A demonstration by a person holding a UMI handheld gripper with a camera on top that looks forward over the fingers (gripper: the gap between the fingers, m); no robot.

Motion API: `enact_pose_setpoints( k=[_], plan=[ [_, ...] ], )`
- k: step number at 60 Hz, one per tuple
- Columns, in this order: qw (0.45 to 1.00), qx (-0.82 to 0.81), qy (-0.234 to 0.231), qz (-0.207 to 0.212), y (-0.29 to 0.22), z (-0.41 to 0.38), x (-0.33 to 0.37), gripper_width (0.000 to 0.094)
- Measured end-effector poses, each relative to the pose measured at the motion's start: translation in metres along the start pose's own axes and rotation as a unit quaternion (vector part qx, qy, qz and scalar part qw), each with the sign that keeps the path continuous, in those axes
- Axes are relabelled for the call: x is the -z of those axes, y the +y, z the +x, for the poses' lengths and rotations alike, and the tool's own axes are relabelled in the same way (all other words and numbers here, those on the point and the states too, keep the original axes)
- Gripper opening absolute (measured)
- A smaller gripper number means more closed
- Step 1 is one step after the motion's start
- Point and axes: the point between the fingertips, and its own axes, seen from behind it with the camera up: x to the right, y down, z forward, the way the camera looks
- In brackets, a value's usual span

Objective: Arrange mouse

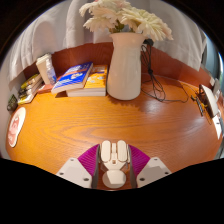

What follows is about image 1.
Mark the clear spray bottle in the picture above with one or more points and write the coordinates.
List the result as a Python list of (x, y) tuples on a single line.
[(51, 73)]

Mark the orange book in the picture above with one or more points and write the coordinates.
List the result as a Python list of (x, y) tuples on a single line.
[(97, 80)]

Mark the white computer mouse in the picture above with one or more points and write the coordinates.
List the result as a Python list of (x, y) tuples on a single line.
[(114, 156)]

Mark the cream tumbler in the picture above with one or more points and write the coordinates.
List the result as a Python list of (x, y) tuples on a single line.
[(42, 68)]

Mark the white flat panel device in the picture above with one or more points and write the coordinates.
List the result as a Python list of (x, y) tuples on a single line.
[(210, 100)]

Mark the white flower bouquet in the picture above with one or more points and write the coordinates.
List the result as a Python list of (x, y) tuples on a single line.
[(133, 16)]

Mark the white ceramic vase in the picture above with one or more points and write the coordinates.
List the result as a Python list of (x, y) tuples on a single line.
[(125, 70)]

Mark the white curtain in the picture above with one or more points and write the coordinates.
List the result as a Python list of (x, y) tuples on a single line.
[(50, 30)]

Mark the white and yellow book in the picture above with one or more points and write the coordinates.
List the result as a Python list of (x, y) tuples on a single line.
[(28, 99)]

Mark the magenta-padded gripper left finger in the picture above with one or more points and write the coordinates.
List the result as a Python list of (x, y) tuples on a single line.
[(75, 170)]

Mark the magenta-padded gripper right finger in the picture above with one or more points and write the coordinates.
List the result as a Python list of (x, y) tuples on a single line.
[(151, 169)]

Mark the dark red book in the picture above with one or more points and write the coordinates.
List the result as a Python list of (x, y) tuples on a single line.
[(46, 88)]

